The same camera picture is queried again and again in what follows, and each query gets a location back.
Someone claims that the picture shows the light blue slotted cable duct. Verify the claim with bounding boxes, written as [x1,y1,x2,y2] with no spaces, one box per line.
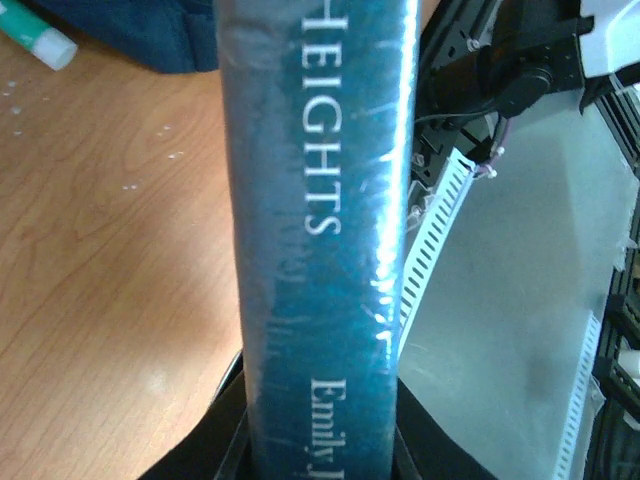
[400,149,475,339]

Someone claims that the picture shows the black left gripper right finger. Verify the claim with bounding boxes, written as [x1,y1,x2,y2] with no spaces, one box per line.
[396,380,493,479]

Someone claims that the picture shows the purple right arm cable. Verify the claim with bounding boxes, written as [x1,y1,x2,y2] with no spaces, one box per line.
[474,114,514,181]

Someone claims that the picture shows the dark blue Wuthering Heights book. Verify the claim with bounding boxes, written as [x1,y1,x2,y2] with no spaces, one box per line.
[216,1,418,479]

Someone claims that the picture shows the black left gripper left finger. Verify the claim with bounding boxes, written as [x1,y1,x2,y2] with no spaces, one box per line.
[142,354,255,480]

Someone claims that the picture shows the navy blue student backpack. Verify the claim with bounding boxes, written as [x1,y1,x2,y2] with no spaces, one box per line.
[28,0,219,74]

